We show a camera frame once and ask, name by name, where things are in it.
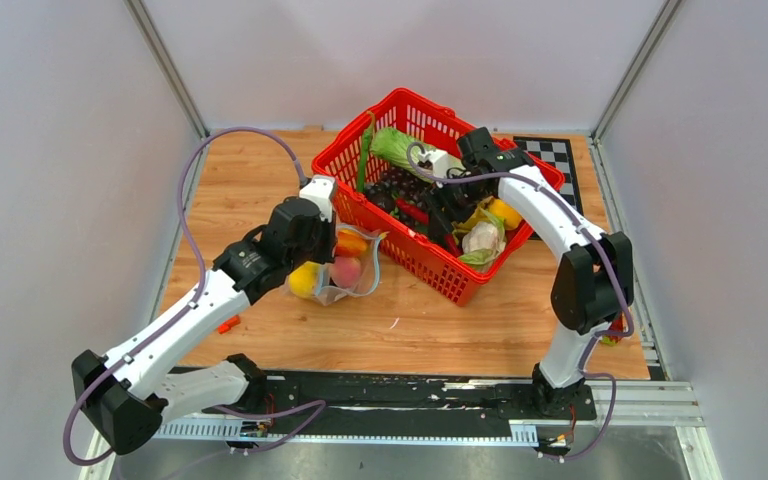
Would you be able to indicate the white cauliflower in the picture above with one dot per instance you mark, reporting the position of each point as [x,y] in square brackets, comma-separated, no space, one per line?
[484,236]

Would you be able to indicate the yellow bell pepper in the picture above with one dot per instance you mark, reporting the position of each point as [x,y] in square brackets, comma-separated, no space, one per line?
[509,216]

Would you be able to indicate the red toy car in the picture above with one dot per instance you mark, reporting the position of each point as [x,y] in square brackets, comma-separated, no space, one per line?
[615,331]

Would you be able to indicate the yellow pear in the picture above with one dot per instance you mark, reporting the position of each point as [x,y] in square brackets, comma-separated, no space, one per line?
[303,281]

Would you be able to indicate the pink peach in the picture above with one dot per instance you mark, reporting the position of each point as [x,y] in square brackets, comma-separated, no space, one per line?
[345,272]

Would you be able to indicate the red chili pepper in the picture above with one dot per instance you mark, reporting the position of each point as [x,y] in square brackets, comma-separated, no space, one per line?
[412,211]

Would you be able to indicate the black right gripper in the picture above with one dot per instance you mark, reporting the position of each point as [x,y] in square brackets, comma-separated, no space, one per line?
[441,220]

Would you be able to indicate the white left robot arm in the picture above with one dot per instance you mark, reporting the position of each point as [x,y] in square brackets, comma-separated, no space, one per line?
[131,391]

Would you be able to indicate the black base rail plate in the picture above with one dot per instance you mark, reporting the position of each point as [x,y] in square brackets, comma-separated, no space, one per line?
[416,406]

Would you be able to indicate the white green napa cabbage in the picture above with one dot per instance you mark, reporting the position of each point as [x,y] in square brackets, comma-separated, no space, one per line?
[391,145]

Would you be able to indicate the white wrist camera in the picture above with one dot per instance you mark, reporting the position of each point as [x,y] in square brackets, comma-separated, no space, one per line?
[321,190]
[438,163]

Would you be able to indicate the green chili pepper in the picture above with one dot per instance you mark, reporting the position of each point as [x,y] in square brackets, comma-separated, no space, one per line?
[366,140]

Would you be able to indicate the clear zip top bag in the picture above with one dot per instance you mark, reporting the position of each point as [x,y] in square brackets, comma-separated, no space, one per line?
[327,293]

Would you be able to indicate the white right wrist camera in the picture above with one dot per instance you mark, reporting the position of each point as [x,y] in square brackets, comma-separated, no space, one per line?
[438,163]

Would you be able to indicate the red plastic shopping basket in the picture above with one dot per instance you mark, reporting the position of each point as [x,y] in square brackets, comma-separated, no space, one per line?
[428,250]

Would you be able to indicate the black white checkerboard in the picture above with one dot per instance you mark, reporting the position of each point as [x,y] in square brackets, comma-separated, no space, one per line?
[558,153]

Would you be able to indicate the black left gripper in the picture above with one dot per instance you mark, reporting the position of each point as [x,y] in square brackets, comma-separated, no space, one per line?
[327,253]

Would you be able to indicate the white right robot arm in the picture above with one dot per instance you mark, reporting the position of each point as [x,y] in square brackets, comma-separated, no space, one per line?
[593,282]

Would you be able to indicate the dark purple grapes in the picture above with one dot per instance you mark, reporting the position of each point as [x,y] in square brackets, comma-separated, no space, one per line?
[394,185]

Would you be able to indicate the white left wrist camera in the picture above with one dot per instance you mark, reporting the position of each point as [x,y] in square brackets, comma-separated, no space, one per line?
[321,190]

